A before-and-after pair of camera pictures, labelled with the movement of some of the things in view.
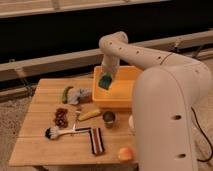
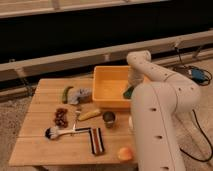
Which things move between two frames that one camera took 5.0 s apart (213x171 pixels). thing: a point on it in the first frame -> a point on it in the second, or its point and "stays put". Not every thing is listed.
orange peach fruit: x=125 y=154 stays put
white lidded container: x=131 y=122 stays put
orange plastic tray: x=120 y=92 stays put
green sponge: x=105 y=81 -> x=128 y=93
